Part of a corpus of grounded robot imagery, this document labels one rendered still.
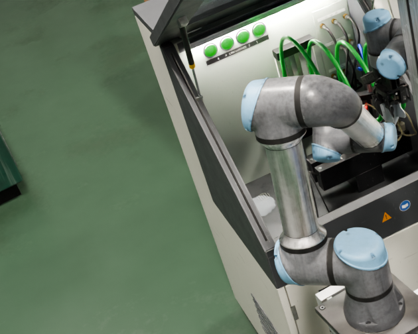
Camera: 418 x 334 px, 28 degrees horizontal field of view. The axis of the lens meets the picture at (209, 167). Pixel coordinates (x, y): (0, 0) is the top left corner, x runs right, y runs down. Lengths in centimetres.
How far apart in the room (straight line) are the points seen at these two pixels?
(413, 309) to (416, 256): 73
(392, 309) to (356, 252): 19
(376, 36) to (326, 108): 52
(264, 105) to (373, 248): 43
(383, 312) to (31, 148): 392
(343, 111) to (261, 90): 18
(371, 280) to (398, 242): 78
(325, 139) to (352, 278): 40
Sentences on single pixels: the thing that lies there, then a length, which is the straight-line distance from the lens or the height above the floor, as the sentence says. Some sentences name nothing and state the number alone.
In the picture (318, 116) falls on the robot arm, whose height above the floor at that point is 161.
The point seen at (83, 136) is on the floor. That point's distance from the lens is 553.
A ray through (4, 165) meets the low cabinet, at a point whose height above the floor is 25.
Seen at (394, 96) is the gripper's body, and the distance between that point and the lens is 236.
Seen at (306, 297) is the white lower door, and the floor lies 71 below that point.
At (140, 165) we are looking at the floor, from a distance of 499.
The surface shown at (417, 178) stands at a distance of 267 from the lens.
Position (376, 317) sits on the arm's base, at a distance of 206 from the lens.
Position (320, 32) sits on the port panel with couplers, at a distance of 292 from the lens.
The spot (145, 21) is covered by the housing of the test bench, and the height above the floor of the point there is 150.
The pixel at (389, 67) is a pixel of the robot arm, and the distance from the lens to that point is 212.
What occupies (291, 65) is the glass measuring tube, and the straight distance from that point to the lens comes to 289.
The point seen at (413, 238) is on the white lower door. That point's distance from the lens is 278.
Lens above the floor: 254
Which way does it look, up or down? 32 degrees down
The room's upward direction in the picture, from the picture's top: 19 degrees counter-clockwise
